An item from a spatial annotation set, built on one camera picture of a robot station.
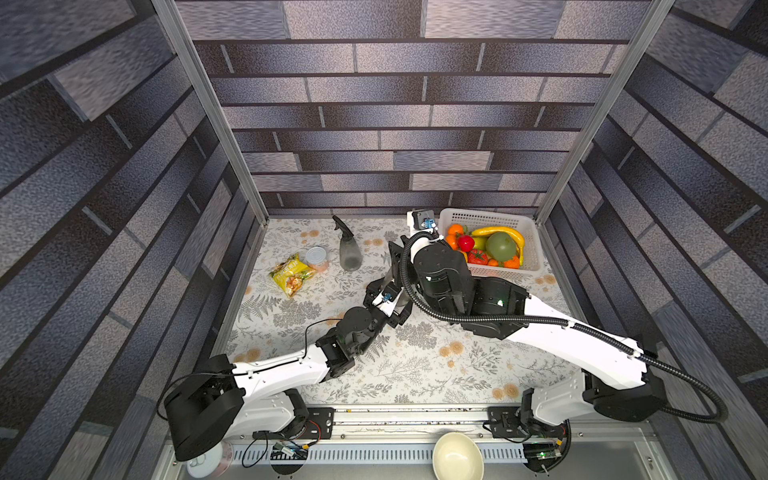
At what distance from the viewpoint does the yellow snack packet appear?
99 cm

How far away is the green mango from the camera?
97cm

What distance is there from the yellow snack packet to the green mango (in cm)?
62
